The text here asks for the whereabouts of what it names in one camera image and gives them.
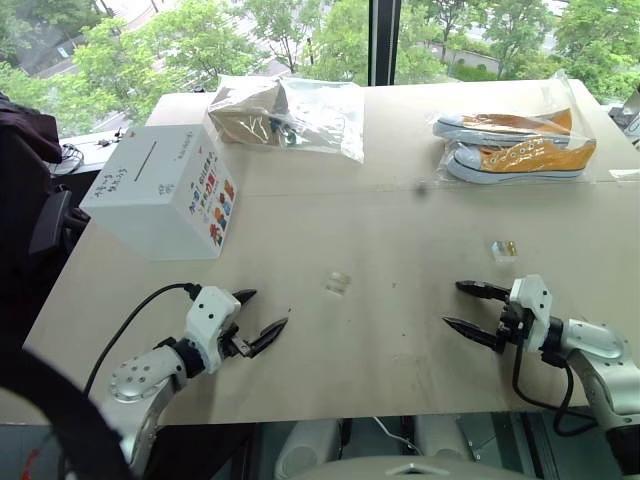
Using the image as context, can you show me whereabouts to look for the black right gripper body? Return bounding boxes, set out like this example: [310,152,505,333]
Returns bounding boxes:
[495,292,527,347]

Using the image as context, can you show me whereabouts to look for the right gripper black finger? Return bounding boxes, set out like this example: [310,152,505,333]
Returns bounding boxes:
[454,279,512,302]
[441,316,507,355]

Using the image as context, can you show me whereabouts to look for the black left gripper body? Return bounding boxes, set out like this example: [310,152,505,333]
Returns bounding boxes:
[218,319,253,359]

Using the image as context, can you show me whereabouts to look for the white cardboard box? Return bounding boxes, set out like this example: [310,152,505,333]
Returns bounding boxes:
[78,124,240,262]

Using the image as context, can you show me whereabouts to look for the white rounded cover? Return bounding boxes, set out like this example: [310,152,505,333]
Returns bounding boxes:
[414,415,474,459]
[273,419,344,480]

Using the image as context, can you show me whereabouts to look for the orange canvas sneaker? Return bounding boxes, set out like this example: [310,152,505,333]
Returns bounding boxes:
[432,108,574,139]
[444,138,598,183]

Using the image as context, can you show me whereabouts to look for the grey rounded chest cover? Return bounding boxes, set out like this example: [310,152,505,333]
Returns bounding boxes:
[298,452,547,480]

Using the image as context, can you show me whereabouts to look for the small dark bagged object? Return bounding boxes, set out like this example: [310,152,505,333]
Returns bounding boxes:
[269,115,297,147]

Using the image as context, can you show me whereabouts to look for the brown cardboard box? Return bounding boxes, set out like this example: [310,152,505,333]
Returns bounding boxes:
[207,82,290,148]

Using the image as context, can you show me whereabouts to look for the clear plastic bag with box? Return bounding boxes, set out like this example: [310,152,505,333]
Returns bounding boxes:
[206,73,367,165]

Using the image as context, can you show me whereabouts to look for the black chair armrest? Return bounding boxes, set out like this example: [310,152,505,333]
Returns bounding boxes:
[28,184,91,262]

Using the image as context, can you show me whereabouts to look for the clear plastic bag with sneakers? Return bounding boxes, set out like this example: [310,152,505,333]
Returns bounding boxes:
[431,69,599,187]

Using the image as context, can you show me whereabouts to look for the white side desk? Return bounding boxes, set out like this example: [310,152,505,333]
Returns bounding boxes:
[49,130,132,177]

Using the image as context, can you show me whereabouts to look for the dark device on side desk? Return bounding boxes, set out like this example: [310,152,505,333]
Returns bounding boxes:
[606,87,640,149]

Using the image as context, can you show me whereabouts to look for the black garment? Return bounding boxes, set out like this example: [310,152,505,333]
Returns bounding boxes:
[0,92,66,321]

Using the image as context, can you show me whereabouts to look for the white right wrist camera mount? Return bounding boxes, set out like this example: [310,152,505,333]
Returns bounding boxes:
[509,273,555,353]

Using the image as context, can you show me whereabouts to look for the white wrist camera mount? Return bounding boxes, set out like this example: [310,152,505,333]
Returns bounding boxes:
[509,273,555,353]
[183,285,242,374]

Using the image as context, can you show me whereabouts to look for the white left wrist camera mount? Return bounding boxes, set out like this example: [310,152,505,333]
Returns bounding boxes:
[183,285,242,374]

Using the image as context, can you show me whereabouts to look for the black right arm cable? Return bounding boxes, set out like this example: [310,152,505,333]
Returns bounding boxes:
[511,339,599,437]

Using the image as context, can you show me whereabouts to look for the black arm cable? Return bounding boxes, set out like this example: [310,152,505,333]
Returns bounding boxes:
[511,339,599,437]
[82,282,202,399]

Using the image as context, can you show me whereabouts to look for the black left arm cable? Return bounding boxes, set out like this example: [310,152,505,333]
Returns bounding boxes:
[82,282,202,399]

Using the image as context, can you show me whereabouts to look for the thin white cable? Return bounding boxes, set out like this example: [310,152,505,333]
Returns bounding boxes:
[371,416,424,452]

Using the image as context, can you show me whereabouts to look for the black curved strap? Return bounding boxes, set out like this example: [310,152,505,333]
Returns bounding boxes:
[0,348,139,480]

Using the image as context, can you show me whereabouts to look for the tangled dark cable bundle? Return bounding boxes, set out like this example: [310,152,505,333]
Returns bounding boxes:
[59,141,87,174]

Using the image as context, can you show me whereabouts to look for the dark window frame post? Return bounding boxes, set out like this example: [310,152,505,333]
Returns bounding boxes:
[368,0,402,87]

